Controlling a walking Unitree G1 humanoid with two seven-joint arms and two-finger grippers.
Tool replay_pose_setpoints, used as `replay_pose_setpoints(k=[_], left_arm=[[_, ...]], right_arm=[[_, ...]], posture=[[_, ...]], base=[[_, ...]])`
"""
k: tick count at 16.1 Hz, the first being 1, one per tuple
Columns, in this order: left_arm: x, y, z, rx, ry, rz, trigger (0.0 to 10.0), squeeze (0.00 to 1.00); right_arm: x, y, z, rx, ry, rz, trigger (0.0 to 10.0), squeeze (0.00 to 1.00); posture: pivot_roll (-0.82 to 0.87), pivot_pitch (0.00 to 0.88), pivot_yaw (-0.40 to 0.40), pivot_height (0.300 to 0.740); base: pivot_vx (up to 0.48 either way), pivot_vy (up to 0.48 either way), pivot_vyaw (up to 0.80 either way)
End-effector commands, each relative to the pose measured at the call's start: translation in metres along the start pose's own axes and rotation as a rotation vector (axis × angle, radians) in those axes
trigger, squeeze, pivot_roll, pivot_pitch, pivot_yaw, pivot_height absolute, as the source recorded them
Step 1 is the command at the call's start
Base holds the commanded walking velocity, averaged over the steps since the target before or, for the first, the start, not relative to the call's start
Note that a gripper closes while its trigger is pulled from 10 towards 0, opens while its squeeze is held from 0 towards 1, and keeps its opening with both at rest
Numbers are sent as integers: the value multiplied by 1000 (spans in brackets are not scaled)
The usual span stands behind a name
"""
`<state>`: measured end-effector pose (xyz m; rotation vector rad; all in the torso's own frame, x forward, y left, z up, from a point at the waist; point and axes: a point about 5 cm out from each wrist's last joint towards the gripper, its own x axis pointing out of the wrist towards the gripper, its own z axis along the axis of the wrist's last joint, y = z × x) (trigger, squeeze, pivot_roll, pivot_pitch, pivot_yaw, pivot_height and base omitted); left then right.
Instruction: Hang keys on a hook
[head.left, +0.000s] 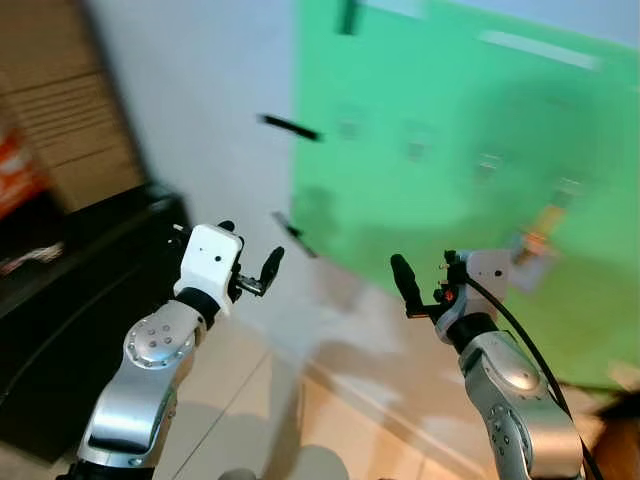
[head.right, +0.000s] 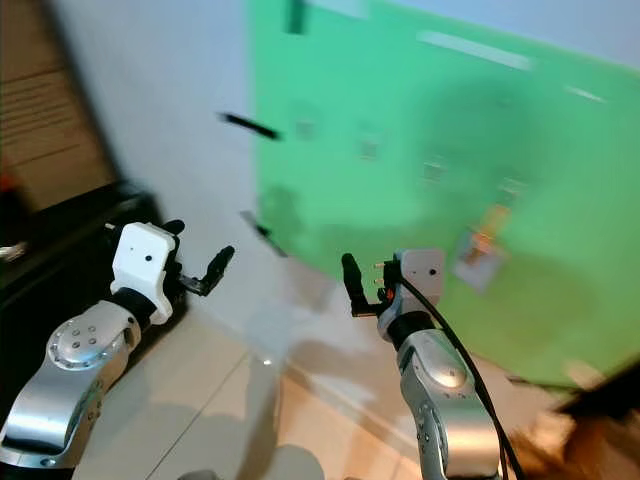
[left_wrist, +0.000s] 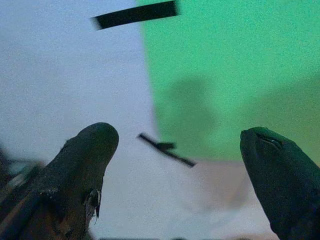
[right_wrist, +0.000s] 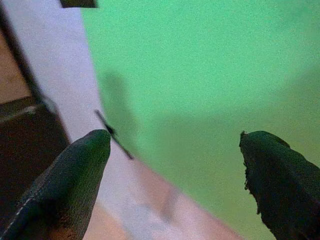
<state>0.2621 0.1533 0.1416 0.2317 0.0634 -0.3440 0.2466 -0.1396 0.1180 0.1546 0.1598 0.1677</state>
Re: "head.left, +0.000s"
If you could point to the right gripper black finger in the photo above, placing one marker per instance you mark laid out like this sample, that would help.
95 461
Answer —
405 280

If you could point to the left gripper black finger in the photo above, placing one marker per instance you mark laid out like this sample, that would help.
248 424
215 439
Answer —
227 227
272 265

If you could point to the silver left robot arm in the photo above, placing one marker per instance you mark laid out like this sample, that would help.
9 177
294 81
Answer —
150 350

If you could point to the small silver keys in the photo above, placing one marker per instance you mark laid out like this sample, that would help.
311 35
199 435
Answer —
30 260

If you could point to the black glossy cabinet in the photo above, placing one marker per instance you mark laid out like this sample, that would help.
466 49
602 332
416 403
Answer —
80 300

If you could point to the grey robot foot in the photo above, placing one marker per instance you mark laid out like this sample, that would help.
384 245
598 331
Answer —
237 474

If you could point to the short white tape strip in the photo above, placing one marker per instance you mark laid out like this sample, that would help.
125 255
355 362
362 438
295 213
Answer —
626 376

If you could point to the printed cardboard box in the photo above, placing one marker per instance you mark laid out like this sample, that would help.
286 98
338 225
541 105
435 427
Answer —
70 100

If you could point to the brown cardboard piece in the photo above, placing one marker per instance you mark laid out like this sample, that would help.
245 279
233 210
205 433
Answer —
620 440

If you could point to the long white tape strip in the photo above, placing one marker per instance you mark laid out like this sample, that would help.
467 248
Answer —
540 50

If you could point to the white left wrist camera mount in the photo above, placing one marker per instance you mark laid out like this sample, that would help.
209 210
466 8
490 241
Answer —
210 255

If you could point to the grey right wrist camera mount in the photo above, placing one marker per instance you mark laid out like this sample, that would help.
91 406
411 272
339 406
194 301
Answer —
490 272

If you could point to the clear adhesive wall hook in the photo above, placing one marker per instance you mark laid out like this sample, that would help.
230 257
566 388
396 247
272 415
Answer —
568 190
418 145
348 125
487 165

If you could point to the green wall sheet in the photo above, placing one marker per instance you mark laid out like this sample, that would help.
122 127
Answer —
450 90

